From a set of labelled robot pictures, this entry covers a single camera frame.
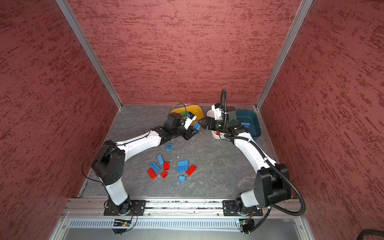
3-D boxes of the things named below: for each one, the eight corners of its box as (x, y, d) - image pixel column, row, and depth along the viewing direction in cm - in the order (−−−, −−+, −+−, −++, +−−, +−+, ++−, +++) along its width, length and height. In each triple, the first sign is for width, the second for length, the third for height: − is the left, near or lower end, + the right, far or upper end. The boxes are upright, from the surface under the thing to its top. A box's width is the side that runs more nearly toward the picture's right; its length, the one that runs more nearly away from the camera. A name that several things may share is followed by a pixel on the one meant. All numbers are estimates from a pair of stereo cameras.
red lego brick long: (152, 181, 85) (152, 179, 83) (146, 172, 88) (145, 170, 87) (158, 176, 86) (157, 175, 85) (152, 168, 90) (151, 166, 88)
